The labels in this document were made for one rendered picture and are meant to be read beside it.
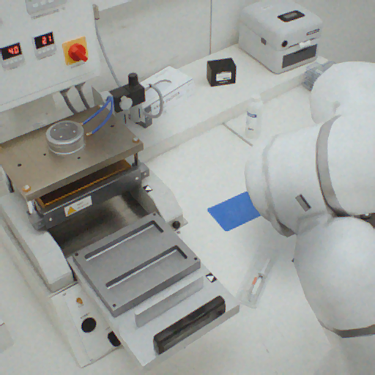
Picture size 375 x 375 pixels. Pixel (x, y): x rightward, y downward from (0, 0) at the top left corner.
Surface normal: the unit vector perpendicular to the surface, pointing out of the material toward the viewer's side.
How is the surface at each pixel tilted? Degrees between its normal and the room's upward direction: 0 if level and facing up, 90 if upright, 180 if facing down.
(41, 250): 0
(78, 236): 0
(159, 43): 90
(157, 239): 0
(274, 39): 86
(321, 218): 48
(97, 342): 65
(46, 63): 90
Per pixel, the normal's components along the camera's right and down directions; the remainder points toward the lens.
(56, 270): 0.37, -0.18
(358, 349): -0.26, 0.65
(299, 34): 0.52, 0.54
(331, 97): -0.75, -0.05
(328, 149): -0.56, -0.22
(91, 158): -0.01, -0.72
